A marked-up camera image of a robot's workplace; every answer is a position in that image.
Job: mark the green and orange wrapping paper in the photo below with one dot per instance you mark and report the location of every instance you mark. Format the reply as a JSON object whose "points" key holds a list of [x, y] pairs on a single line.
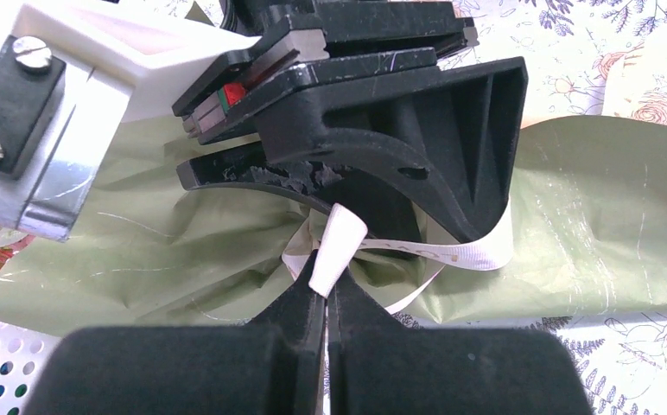
{"points": [[568, 229]]}

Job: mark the floral patterned table mat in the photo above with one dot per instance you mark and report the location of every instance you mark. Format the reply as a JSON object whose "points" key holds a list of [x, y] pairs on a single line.
{"points": [[625, 57]]}

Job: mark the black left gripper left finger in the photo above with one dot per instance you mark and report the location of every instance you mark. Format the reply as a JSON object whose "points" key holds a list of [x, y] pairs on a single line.
{"points": [[270, 365]]}

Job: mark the cream ribbon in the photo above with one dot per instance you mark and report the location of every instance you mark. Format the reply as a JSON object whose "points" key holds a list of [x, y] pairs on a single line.
{"points": [[344, 235]]}

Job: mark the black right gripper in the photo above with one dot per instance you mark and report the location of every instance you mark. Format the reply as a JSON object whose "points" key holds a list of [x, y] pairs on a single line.
{"points": [[443, 141]]}

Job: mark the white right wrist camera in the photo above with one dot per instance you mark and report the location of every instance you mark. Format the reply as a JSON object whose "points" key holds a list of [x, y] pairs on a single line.
{"points": [[70, 73]]}

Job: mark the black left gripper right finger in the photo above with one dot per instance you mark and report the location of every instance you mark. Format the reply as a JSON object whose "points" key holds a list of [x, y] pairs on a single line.
{"points": [[379, 366]]}

